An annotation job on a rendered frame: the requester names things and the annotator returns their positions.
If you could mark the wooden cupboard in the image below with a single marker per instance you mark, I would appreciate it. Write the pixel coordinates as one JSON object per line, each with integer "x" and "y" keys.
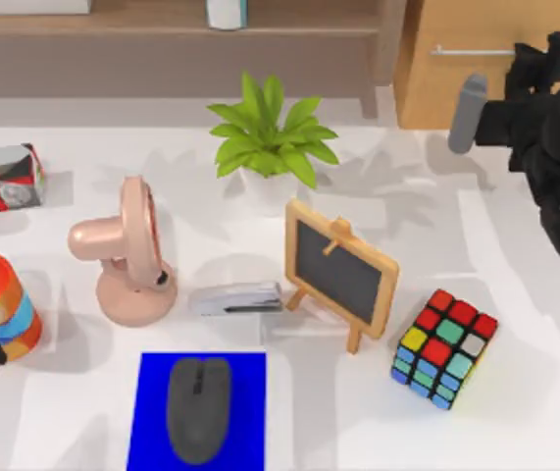
{"x": 436, "y": 93}

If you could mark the wooden framed blackboard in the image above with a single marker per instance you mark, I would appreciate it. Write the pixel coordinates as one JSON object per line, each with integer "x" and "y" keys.
{"x": 341, "y": 272}

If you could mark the colourful puzzle cube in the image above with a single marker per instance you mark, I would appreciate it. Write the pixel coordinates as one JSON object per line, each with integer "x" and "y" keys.
{"x": 443, "y": 350}

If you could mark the green plant in white pot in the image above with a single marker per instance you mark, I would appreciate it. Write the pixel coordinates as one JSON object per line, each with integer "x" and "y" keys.
{"x": 272, "y": 142}

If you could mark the white and blue bottle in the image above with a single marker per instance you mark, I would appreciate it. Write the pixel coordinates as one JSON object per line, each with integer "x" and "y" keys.
{"x": 226, "y": 14}

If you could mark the grey stapler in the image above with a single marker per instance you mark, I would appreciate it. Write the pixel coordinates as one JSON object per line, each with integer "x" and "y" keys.
{"x": 240, "y": 300}

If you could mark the wooden open shelf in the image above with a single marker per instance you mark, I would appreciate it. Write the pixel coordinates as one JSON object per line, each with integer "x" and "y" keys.
{"x": 162, "y": 54}

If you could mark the pink desk fan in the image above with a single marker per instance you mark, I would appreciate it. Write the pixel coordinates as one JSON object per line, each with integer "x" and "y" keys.
{"x": 127, "y": 255}

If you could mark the dark grey computer mouse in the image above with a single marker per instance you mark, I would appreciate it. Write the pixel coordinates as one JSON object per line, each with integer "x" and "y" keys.
{"x": 198, "y": 409}

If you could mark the blue mouse pad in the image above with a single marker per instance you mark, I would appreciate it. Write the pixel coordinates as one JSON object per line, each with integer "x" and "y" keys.
{"x": 149, "y": 417}

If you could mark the white box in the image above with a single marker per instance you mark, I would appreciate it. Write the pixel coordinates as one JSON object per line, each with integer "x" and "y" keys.
{"x": 34, "y": 6}

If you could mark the red and grey picture cube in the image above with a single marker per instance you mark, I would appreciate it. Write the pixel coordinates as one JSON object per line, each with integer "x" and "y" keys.
{"x": 15, "y": 179}

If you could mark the orange multicoloured cup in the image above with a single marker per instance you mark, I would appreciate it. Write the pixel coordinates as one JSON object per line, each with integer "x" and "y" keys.
{"x": 7, "y": 306}

